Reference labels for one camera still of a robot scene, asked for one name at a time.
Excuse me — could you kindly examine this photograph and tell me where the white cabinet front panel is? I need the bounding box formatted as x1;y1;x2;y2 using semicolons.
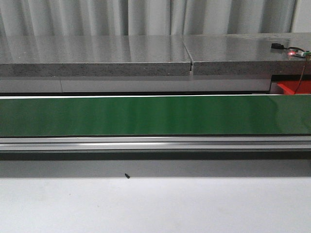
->
0;75;272;93

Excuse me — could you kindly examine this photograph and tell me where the grey stone countertop right slab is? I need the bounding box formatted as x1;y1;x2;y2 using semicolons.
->
183;33;311;75

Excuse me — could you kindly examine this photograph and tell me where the grey stone countertop slab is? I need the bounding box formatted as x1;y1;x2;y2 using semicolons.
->
183;33;311;75
0;35;191;77

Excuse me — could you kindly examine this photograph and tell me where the green conveyor belt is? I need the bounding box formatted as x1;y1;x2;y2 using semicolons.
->
0;95;311;137

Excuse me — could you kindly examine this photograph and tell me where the grey stone countertop left slab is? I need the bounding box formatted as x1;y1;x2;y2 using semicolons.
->
0;35;191;77

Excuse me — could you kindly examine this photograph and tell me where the black connector plug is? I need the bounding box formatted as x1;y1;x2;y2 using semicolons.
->
271;43;285;50

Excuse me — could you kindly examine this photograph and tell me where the red plastic tray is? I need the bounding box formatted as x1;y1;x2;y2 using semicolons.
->
277;81;311;95

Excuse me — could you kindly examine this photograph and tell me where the small green circuit board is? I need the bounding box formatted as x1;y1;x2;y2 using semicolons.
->
291;50;311;58

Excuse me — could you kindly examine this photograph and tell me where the grey pleated curtain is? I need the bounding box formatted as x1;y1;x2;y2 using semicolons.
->
0;0;297;36

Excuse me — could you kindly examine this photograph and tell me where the aluminium conveyor frame rail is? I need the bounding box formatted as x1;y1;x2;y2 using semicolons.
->
0;135;311;152

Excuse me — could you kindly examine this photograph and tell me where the red black wire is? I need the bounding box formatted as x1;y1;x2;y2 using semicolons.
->
281;46;310;95

